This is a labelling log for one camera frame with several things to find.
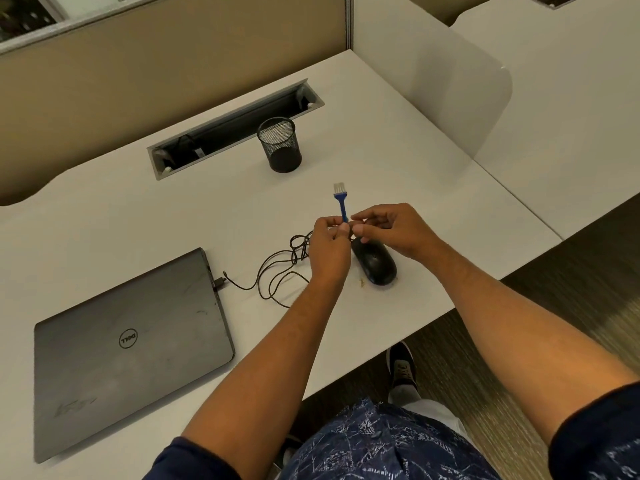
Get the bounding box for grey desk cable tray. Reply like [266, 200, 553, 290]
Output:
[146, 78, 325, 182]

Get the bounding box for black mesh pen cup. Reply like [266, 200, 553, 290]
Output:
[256, 116, 303, 174]

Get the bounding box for person's left hand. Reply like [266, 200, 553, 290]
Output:
[308, 216, 354, 286]

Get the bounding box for dark sneaker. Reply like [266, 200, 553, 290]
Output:
[385, 340, 418, 391]

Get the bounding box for person's right hand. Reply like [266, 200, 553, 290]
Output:
[351, 203, 447, 261]

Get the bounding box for black mouse cable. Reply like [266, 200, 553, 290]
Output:
[214, 231, 314, 310]

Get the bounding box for white trousers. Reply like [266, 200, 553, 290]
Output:
[387, 385, 472, 445]

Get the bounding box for grey closed laptop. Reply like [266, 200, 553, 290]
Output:
[33, 247, 236, 465]

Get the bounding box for person's left forearm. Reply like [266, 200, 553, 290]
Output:
[181, 275, 351, 480]

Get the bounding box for person's right forearm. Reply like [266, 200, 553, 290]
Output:
[425, 242, 639, 445]

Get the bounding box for blue patterned shirt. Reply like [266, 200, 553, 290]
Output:
[142, 382, 640, 480]

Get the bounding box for black computer mouse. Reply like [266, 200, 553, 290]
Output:
[350, 237, 398, 286]

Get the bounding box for grey window frame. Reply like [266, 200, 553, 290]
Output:
[0, 0, 177, 56]

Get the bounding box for blue cleaning brush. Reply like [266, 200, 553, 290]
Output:
[333, 182, 351, 226]

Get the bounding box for white desk divider panel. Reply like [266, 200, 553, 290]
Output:
[349, 0, 514, 161]

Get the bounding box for beige partition panel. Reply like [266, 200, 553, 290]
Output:
[0, 0, 349, 207]

